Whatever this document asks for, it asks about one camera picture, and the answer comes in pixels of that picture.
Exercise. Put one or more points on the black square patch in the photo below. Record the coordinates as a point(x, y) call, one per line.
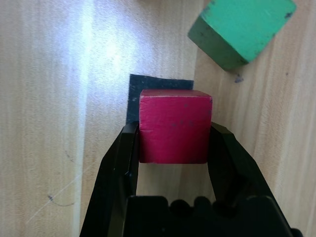
point(134, 98)

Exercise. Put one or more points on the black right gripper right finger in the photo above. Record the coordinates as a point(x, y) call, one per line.
point(234, 168)

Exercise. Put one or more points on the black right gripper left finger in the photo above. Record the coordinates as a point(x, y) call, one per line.
point(111, 192)

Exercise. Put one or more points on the red wooden block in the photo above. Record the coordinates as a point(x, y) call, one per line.
point(175, 128)

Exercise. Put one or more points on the green wooden block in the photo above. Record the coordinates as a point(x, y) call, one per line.
point(244, 27)

